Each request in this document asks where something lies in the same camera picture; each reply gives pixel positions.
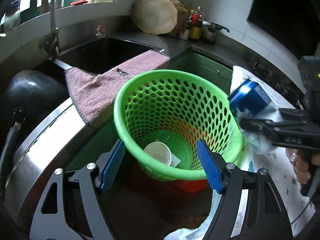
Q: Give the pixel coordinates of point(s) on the dark sauce bottle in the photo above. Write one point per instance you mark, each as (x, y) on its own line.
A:
(196, 29)

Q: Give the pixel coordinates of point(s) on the glass jar on windowsill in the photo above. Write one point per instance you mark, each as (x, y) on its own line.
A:
(12, 17)

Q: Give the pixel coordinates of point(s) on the white patterned tablecloth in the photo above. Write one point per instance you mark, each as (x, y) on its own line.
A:
(262, 198)

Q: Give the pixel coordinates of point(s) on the green perforated plastic basket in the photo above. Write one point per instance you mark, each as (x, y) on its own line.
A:
(178, 109)

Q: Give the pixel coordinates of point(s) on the pink dish towel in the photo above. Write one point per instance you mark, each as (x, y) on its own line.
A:
(93, 95)

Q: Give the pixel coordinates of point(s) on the steel pot with black handle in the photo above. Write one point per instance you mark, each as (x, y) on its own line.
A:
(211, 31)

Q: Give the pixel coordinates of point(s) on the small red white figurine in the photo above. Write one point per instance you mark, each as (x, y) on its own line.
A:
(101, 32)

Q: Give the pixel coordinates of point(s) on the red cap oil bottle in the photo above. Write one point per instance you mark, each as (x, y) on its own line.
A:
(198, 15)

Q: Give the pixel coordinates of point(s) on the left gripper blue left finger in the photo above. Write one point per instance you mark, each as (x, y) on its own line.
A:
(110, 164)

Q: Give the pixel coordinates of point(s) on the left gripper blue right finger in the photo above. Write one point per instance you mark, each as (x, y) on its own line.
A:
(212, 164)

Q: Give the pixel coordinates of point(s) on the round wooden chopping block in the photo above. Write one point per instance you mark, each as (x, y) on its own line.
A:
(159, 17)

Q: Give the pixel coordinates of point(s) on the blue metal can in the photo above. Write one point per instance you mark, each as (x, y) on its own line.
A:
(250, 99)

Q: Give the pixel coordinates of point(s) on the person's right hand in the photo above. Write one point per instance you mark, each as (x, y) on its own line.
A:
(301, 166)

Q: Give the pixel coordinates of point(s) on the black wok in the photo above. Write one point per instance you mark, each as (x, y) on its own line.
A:
(29, 98)

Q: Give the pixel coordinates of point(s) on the black kitchen sink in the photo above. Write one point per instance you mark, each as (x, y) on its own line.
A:
(100, 55)

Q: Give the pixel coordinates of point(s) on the chrome sink faucet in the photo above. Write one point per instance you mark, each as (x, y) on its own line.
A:
(50, 42)

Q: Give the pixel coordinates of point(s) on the green cabinet door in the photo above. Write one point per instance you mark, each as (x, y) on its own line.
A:
(204, 67)

